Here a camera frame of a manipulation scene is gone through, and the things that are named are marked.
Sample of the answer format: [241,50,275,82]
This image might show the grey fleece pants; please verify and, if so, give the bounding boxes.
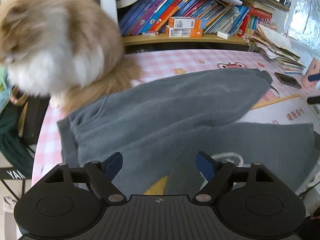
[57,68,319,196]

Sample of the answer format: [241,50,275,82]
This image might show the pink checkered desk mat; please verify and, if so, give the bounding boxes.
[31,49,319,185]

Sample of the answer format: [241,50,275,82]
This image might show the black smartphone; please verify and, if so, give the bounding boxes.
[274,72,302,89]

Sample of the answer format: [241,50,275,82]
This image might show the fluffy orange white cat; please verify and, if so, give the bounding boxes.
[1,0,143,114]

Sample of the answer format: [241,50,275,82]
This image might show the stack of papers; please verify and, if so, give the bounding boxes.
[251,24,306,74]

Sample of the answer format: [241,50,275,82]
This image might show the small red white box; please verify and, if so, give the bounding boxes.
[142,31,159,37]

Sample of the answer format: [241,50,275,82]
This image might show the purple book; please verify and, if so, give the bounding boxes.
[128,0,165,36]

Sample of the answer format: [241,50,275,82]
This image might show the lower orange white box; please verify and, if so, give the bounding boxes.
[165,25,203,38]

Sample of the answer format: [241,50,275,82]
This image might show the orange white box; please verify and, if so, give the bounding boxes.
[165,25,203,38]
[168,17,207,29]

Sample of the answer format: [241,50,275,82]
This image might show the upper orange white box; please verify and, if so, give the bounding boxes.
[168,17,207,29]

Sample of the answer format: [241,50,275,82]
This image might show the dark blue book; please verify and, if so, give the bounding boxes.
[119,0,150,36]

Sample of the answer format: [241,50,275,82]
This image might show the light blue book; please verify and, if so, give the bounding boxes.
[136,0,175,35]

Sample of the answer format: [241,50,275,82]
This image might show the red book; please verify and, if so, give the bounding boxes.
[149,0,182,31]

